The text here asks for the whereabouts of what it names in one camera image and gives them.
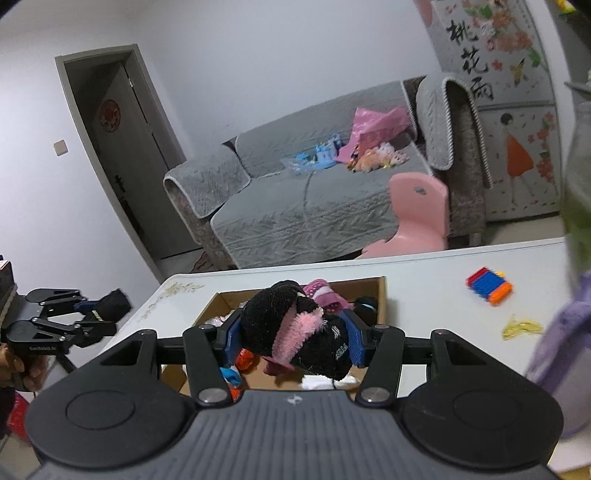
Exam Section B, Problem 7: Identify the blue toy castle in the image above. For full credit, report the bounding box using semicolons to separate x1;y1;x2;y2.
281;135;345;171

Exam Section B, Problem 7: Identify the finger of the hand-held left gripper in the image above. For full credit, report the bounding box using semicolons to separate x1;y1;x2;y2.
39;298;100;321
46;320;117;349

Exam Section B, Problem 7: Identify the black sock with blue stripe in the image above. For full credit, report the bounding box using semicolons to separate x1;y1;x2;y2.
353;296;380;326

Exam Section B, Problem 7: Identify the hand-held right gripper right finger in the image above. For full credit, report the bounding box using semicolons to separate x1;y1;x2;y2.
339;310;502;408

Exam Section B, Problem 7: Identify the pink plastic bag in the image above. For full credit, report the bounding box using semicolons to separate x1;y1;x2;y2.
336;107;411;163

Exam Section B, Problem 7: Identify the light purple bag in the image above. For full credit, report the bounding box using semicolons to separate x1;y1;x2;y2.
526;270;591;439

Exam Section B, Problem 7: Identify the red round door decoration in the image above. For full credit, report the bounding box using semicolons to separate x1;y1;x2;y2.
97;98;122;132

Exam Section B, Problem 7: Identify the grey door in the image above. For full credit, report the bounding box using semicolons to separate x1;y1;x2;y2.
55;44;204;259

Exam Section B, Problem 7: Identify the white desktop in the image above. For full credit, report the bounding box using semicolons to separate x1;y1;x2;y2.
95;237;578;472

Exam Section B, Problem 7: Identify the pink white plush toy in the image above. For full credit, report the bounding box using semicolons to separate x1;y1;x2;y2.
374;142;411;168

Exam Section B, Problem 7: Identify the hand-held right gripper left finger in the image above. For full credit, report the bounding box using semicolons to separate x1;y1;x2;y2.
99;310;243;408

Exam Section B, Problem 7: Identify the white cloth item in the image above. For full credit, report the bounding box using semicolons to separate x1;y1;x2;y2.
300;373;361;391

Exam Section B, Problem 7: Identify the grey covered sofa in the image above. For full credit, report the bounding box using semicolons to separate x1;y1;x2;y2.
163;76;488;271

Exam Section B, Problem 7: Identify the multicoloured building block toy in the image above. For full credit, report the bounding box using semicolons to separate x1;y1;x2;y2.
465;267;514;306

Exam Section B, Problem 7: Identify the cardboard box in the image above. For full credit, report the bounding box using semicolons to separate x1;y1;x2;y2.
159;276;387;402

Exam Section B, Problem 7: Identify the black sock with pink band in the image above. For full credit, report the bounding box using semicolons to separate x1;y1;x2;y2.
240;279;354;381

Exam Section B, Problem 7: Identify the fridge with flower stickers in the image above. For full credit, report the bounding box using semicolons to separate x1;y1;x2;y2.
427;0;561;222

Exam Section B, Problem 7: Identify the yellow transparent plastic item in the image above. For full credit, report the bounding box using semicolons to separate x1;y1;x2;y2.
502;315;546;341

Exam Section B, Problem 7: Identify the person's left hand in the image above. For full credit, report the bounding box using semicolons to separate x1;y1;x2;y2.
0;345;49;393

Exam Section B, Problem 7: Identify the pink plastic chair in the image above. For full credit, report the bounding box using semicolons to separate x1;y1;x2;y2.
361;172;450;259

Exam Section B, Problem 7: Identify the red bag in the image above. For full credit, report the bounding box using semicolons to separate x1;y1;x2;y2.
7;392;35;444

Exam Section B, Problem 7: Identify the orange plush toy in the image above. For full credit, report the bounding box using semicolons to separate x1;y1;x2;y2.
348;148;379;174

